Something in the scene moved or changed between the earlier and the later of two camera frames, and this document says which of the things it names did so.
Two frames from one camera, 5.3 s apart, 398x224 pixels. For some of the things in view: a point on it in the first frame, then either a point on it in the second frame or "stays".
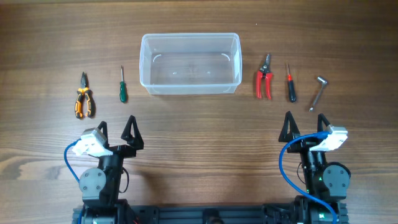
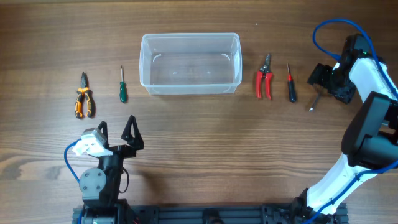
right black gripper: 293,131 to 318,76
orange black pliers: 84,90 stays
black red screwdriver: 291,91 stays
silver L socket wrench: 323,82 stays
